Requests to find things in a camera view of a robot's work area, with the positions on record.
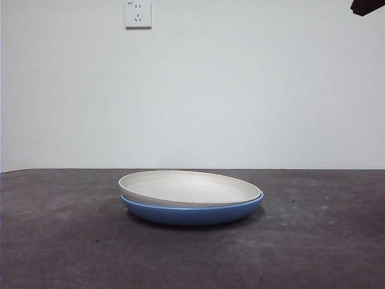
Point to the white round plate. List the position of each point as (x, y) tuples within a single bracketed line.
[(186, 188)]

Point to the blue round plate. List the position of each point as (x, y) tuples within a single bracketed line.
[(192, 216)]

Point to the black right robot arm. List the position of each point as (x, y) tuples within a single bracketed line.
[(368, 6)]

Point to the white wall socket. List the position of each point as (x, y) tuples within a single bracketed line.
[(138, 15)]

